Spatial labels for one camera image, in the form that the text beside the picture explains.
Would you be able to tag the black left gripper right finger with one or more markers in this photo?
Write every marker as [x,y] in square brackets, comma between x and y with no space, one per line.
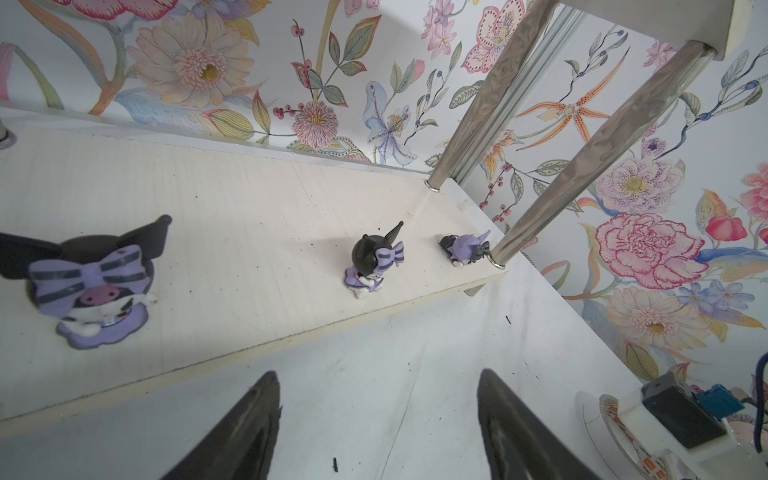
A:
[516,443]

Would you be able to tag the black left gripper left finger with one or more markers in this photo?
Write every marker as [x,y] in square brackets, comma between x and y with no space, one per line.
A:
[242,443]

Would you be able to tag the black purple toy figure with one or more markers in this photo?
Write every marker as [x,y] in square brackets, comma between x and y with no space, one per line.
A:
[372,257]
[465,249]
[96,286]

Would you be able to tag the white two-tier shelf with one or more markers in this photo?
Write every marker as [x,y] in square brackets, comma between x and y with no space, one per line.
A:
[254,258]

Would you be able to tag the tape roll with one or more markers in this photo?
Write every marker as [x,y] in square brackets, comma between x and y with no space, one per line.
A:
[622,453]

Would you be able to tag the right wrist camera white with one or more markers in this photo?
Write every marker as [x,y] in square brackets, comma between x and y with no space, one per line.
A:
[667,415]

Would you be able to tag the aluminium corner post right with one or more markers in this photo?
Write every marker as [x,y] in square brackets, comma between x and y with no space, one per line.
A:
[563,25]

